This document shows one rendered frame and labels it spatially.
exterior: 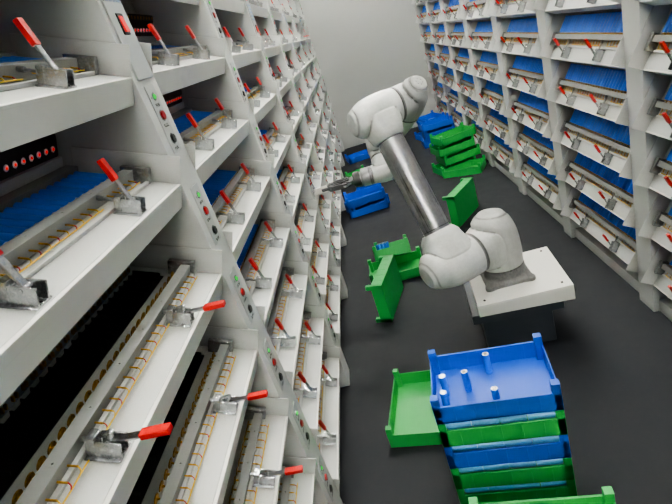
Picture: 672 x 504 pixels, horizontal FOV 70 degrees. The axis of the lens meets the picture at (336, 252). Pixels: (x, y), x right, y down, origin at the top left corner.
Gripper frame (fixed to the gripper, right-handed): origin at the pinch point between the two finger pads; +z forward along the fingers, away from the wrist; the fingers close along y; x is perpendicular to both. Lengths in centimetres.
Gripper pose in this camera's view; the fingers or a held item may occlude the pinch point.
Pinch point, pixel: (321, 189)
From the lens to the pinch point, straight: 240.0
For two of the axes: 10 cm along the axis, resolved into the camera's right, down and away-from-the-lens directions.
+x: -3.0, -8.7, -3.9
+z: -9.5, 2.7, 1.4
